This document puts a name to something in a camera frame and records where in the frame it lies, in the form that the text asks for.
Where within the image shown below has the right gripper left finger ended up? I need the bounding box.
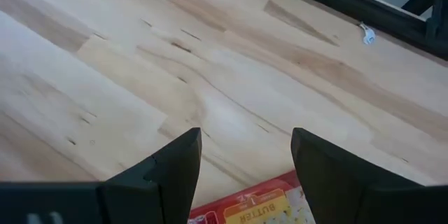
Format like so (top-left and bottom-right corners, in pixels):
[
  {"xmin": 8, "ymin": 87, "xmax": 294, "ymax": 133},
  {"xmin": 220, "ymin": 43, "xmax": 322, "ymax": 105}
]
[{"xmin": 97, "ymin": 127, "xmax": 203, "ymax": 224}]

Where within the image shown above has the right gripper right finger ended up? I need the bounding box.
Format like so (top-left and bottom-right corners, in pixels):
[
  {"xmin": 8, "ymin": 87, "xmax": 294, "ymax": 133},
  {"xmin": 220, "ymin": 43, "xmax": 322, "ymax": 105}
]
[{"xmin": 290, "ymin": 127, "xmax": 433, "ymax": 224}]

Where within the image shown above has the red butter popcorn bag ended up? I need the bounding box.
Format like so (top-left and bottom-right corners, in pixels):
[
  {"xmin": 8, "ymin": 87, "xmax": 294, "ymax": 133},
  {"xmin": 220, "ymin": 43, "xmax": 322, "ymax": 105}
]
[{"xmin": 187, "ymin": 169, "xmax": 318, "ymax": 224}]

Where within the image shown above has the small white plastic clip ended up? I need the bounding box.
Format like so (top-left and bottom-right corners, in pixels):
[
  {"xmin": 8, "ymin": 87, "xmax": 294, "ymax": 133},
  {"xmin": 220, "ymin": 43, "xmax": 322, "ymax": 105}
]
[{"xmin": 359, "ymin": 22, "xmax": 376, "ymax": 46}]

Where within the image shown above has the black metal table frame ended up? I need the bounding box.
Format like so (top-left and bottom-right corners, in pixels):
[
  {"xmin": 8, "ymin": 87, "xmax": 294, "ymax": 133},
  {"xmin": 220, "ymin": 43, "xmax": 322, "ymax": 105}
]
[{"xmin": 255, "ymin": 0, "xmax": 448, "ymax": 60}]

